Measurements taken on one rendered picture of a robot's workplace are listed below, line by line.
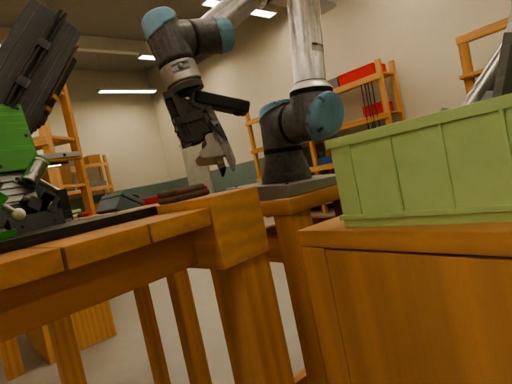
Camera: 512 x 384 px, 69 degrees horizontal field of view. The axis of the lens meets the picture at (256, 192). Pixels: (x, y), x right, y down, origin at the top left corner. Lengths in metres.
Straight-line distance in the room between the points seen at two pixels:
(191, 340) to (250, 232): 0.74
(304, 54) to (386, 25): 5.67
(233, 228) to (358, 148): 0.29
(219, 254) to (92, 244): 0.25
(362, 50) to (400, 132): 6.19
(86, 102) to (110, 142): 1.19
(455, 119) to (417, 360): 0.39
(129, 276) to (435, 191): 0.54
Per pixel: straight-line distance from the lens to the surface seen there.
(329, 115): 0.98
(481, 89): 0.67
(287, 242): 0.95
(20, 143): 1.27
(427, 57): 6.32
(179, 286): 1.40
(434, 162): 0.63
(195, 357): 1.49
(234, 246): 0.77
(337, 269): 0.75
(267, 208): 0.97
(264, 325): 0.85
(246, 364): 0.90
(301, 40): 1.03
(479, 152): 0.61
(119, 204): 1.18
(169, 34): 0.80
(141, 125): 11.58
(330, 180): 1.05
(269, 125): 1.08
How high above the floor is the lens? 0.92
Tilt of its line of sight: 3 degrees down
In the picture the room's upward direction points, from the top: 12 degrees counter-clockwise
